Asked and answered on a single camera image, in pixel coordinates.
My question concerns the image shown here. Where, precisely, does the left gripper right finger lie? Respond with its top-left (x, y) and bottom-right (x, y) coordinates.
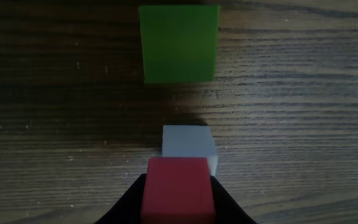
top-left (209, 175), bottom-right (258, 224)

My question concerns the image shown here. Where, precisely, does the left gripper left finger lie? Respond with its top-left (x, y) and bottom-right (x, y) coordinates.
top-left (93, 173), bottom-right (147, 224)

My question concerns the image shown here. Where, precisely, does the red cube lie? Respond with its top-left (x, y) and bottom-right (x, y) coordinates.
top-left (140, 156), bottom-right (217, 224)

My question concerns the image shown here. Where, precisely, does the white cube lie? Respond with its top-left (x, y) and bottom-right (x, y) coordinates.
top-left (161, 124), bottom-right (219, 177)

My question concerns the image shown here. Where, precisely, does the green cube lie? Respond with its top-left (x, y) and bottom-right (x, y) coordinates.
top-left (138, 4), bottom-right (221, 85)

